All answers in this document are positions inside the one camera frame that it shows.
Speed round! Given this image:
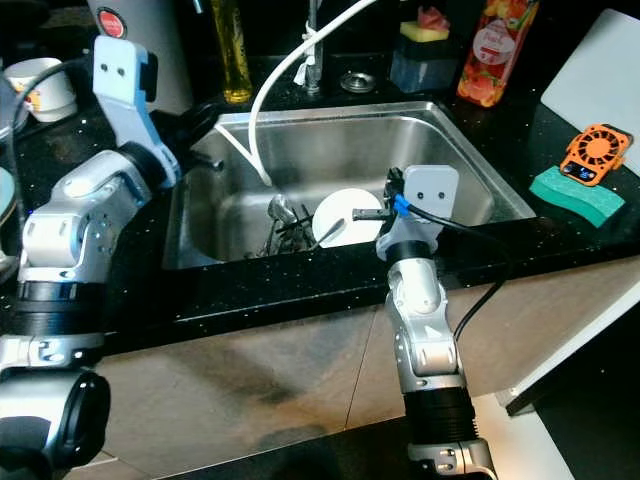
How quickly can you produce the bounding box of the white bowl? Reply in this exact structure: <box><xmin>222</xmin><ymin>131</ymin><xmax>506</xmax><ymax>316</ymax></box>
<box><xmin>312</xmin><ymin>188</ymin><xmax>385</xmax><ymax>249</ymax></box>

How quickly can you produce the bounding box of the small spoon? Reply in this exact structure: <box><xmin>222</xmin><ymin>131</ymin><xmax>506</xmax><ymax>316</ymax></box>
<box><xmin>308</xmin><ymin>218</ymin><xmax>349</xmax><ymax>251</ymax></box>

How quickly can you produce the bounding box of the yellow oil bottle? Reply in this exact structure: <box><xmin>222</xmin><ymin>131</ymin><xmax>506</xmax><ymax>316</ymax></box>
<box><xmin>212</xmin><ymin>0</ymin><xmax>254</xmax><ymax>105</ymax></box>

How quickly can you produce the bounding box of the stainless steel sink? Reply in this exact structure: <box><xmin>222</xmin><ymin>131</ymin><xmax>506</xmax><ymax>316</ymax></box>
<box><xmin>163</xmin><ymin>98</ymin><xmax>539</xmax><ymax>271</ymax></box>

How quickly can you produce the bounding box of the metal utensil bundle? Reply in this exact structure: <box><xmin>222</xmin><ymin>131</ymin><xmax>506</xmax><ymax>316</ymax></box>
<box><xmin>258</xmin><ymin>193</ymin><xmax>318</xmax><ymax>261</ymax></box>

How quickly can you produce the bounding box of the round metal drain cap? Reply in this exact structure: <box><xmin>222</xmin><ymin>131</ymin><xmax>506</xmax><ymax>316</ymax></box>
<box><xmin>339</xmin><ymin>71</ymin><xmax>377</xmax><ymax>95</ymax></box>

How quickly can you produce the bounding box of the grey water filter tumbler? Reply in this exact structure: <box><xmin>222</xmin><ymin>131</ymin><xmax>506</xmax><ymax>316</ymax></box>
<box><xmin>88</xmin><ymin>0</ymin><xmax>196</xmax><ymax>113</ymax></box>

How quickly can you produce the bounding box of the dark sponge holder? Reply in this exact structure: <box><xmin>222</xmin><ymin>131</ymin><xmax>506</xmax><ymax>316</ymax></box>
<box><xmin>390</xmin><ymin>35</ymin><xmax>454</xmax><ymax>95</ymax></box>

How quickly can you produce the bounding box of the metal faucet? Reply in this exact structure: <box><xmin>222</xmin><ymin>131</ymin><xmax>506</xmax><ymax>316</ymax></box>
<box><xmin>300</xmin><ymin>0</ymin><xmax>329</xmax><ymax>98</ymax></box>

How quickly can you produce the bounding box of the white printed cup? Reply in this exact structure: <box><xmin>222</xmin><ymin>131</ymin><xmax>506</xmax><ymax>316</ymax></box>
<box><xmin>5</xmin><ymin>57</ymin><xmax>80</xmax><ymax>124</ymax></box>

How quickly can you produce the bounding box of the yellow sponge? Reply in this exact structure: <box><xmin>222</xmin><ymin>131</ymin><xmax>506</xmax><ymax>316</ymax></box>
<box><xmin>400</xmin><ymin>20</ymin><xmax>451</xmax><ymax>44</ymax></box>

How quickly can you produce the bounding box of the orange dish soap bottle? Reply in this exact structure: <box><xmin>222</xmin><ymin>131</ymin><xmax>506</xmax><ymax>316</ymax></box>
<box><xmin>456</xmin><ymin>0</ymin><xmax>541</xmax><ymax>109</ymax></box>

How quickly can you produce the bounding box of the green sponge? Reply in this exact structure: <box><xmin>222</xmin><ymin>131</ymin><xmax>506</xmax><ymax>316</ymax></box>
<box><xmin>529</xmin><ymin>165</ymin><xmax>627</xmax><ymax>229</ymax></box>

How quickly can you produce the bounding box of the pink scrubber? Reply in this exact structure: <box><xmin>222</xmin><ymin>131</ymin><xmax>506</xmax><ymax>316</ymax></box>
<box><xmin>418</xmin><ymin>6</ymin><xmax>451</xmax><ymax>31</ymax></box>

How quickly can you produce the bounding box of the teal plate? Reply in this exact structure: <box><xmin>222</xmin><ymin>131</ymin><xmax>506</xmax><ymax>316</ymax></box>
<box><xmin>0</xmin><ymin>165</ymin><xmax>17</xmax><ymax>229</ymax></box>

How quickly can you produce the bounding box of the small orange fan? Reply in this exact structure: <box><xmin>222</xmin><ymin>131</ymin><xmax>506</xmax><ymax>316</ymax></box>
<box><xmin>560</xmin><ymin>122</ymin><xmax>634</xmax><ymax>189</ymax></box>

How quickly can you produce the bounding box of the beige base cabinet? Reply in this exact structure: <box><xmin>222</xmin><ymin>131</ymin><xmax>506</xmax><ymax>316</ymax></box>
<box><xmin>100</xmin><ymin>255</ymin><xmax>640</xmax><ymax>476</ymax></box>

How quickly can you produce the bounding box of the white cutting board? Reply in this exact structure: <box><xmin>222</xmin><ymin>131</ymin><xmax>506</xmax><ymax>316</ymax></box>
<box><xmin>540</xmin><ymin>9</ymin><xmax>640</xmax><ymax>153</ymax></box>

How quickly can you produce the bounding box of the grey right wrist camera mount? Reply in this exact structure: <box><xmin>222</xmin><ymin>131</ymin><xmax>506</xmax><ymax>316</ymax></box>
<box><xmin>377</xmin><ymin>165</ymin><xmax>460</xmax><ymax>263</ymax></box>

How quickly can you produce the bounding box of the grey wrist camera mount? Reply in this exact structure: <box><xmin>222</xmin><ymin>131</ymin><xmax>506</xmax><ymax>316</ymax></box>
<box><xmin>377</xmin><ymin>165</ymin><xmax>460</xmax><ymax>263</ymax></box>
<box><xmin>93</xmin><ymin>37</ymin><xmax>183</xmax><ymax>191</ymax></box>

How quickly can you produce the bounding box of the white flexible hose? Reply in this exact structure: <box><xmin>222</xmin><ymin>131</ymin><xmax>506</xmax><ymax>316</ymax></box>
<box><xmin>220</xmin><ymin>0</ymin><xmax>383</xmax><ymax>188</ymax></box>

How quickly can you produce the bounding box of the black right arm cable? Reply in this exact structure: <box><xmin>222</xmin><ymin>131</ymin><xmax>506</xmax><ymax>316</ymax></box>
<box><xmin>395</xmin><ymin>195</ymin><xmax>511</xmax><ymax>343</ymax></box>

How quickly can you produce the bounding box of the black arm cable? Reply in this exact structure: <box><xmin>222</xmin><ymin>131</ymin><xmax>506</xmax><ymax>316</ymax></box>
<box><xmin>395</xmin><ymin>195</ymin><xmax>511</xmax><ymax>343</ymax></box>
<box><xmin>8</xmin><ymin>58</ymin><xmax>99</xmax><ymax>201</ymax></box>

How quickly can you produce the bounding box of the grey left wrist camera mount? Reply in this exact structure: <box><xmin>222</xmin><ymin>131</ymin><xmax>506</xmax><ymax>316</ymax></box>
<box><xmin>93</xmin><ymin>37</ymin><xmax>183</xmax><ymax>191</ymax></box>

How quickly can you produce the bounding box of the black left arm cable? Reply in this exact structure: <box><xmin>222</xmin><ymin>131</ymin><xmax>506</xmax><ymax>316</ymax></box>
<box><xmin>8</xmin><ymin>58</ymin><xmax>99</xmax><ymax>201</ymax></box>

